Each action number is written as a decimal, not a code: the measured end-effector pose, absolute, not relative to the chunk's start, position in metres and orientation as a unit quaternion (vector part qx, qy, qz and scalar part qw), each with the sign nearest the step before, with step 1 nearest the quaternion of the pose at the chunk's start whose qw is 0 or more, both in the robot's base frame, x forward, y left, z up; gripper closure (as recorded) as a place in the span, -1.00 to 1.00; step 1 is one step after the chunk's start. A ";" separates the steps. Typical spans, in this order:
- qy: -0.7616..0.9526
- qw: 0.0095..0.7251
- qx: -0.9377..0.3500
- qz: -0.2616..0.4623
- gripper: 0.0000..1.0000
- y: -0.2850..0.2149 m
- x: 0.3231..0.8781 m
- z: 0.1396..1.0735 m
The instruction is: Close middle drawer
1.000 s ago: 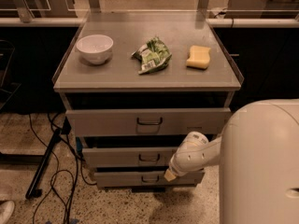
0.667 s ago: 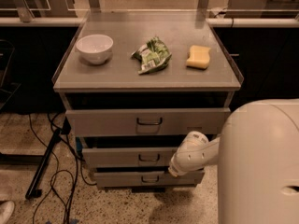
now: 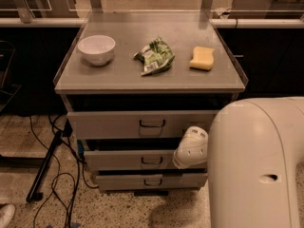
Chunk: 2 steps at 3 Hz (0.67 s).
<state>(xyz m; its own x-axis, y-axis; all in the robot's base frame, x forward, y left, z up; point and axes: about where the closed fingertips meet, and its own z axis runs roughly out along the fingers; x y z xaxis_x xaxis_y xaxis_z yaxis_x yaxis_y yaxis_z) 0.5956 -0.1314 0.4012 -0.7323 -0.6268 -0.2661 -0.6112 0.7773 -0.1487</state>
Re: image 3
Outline grey drawer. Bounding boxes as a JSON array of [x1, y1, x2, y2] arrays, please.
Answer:
[[67, 110, 218, 140], [84, 150, 175, 171], [96, 173, 207, 191]]

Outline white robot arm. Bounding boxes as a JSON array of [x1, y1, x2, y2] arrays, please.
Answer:
[[173, 97, 304, 228]]

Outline grey drawer cabinet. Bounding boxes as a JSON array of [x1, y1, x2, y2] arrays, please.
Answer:
[[55, 11, 247, 192]]

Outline grey top drawer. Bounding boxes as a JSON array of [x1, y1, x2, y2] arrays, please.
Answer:
[[67, 110, 218, 140]]

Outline grey bottom drawer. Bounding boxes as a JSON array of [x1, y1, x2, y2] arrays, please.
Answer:
[[96, 173, 207, 191]]

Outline green crumpled chip bag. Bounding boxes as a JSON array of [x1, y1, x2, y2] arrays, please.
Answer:
[[134, 37, 175, 76]]

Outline yellow sponge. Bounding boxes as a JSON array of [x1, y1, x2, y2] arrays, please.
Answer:
[[189, 47, 215, 70]]

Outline white ceramic bowl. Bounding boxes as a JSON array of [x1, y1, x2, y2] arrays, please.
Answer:
[[77, 35, 116, 66]]

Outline black floor bar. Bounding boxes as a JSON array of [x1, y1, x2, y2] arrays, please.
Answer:
[[26, 131, 62, 202]]

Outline white shoe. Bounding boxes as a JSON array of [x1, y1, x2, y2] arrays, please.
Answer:
[[0, 204, 15, 228]]

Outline white horizontal rail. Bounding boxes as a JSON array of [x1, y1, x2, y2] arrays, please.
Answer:
[[0, 18, 304, 29]]

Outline black floor cables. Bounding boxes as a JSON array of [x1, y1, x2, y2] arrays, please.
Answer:
[[28, 113, 99, 228]]

